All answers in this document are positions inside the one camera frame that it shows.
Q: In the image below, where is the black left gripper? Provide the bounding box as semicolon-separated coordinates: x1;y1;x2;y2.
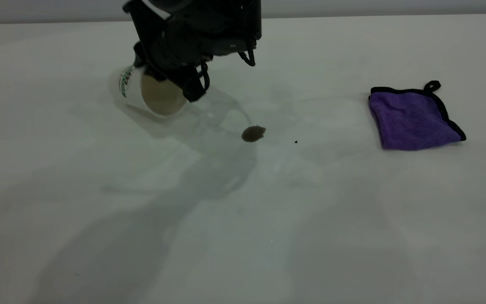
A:
122;0;263;103

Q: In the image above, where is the white paper coffee cup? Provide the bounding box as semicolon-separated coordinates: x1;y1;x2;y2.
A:
108;64;189;119

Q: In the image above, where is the brown liquid spill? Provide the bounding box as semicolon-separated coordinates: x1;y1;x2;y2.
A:
241;125;267;143

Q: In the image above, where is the thin black cable loop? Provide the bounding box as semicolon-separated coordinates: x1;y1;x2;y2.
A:
200;62;211;92
238;49;257;68

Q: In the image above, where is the purple cloth with black trim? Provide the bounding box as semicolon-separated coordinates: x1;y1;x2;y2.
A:
368;81;467;151

